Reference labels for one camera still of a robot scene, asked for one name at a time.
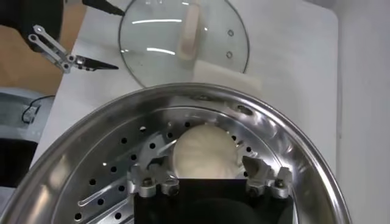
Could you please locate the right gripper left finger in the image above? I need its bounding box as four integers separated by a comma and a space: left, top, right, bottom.
126, 152, 180, 198

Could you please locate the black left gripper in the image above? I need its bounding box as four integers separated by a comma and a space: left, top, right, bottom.
0, 0, 126, 74

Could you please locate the white steamed baozi bun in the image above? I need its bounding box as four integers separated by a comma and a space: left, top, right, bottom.
172, 124, 241, 180

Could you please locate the grey black robot chassis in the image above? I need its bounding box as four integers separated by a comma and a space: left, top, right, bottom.
0, 86, 57, 188

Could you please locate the round glass pot lid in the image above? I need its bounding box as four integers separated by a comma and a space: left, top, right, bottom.
118, 0, 250, 89

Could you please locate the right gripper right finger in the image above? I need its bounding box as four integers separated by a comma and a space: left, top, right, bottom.
243, 155, 294, 199

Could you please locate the steel perforated steamer basket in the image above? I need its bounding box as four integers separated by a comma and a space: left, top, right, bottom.
0, 59, 353, 224

